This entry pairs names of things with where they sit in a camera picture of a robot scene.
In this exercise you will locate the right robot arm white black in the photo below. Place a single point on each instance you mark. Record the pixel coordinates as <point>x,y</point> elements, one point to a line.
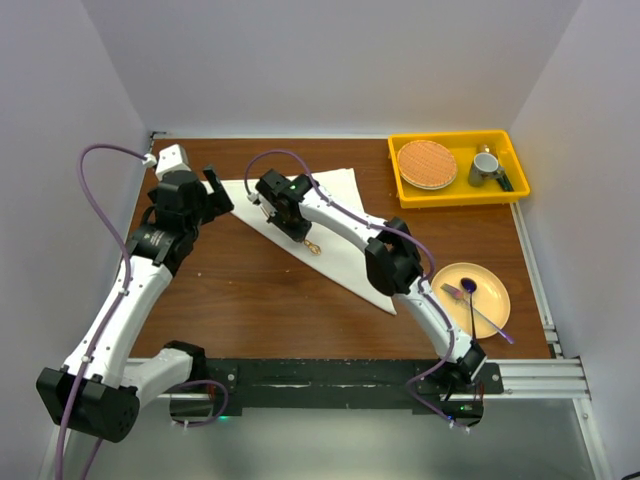
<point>391,253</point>

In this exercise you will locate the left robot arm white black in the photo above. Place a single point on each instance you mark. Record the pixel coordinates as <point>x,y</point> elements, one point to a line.
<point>95,392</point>

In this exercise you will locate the aluminium frame rail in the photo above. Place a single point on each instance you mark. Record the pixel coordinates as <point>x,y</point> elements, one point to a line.
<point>555,378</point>

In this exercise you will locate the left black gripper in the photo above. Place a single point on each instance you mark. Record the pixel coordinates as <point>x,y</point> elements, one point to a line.
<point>216,203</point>

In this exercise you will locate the cream yellow plate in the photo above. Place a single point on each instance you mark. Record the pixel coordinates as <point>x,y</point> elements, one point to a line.
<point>491,298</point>

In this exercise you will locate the dark green utensil in tray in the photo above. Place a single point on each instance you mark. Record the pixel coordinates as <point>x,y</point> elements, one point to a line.
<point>505,183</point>

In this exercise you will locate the grey white mug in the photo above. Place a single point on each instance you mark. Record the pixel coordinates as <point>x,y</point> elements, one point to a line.
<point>485,166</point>

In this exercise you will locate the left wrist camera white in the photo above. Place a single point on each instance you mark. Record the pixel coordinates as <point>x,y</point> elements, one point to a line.
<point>170,159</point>

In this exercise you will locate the orange patterned plate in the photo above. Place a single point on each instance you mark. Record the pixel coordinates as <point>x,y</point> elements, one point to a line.
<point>427,165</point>

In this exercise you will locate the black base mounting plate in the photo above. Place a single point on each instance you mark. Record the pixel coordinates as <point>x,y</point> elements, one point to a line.
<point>336,384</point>

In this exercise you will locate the white cloth napkin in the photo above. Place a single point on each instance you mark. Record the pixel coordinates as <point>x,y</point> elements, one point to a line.
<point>338,259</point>

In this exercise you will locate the yellow plastic tray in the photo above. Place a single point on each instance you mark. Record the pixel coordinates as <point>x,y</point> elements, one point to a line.
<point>464,145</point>

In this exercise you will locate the gold fork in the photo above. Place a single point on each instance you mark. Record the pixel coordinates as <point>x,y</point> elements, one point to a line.
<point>312,247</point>

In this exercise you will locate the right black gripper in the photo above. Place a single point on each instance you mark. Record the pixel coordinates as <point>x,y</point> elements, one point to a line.
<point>298,234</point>

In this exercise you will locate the iridescent purple spoon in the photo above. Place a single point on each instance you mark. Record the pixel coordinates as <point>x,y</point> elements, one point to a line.
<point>470,286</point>

